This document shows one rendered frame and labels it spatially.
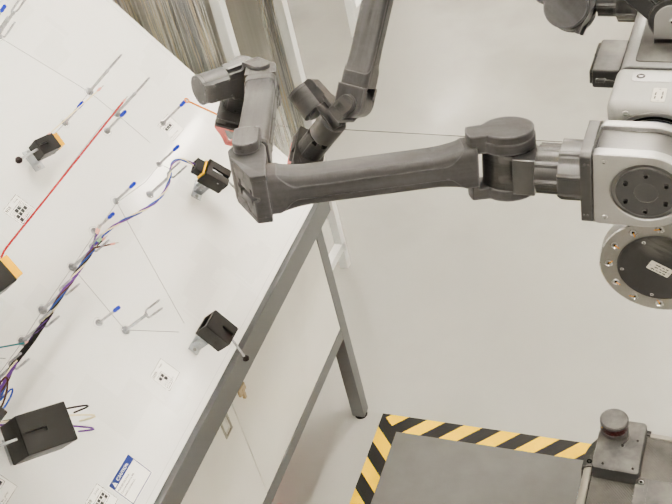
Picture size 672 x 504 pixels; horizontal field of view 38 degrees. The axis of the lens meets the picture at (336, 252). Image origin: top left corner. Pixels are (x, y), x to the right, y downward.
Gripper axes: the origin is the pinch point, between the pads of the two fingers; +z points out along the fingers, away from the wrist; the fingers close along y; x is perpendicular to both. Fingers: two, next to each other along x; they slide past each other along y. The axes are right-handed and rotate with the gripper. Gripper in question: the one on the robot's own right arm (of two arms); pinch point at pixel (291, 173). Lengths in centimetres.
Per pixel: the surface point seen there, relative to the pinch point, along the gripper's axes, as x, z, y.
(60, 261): -38, 14, 32
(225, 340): -3.3, 10.0, 38.2
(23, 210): -48, 12, 26
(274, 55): 4, 53, -88
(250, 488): 22, 51, 49
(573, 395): 117, 52, -10
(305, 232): 13.9, 23.0, -4.9
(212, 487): 9, 39, 56
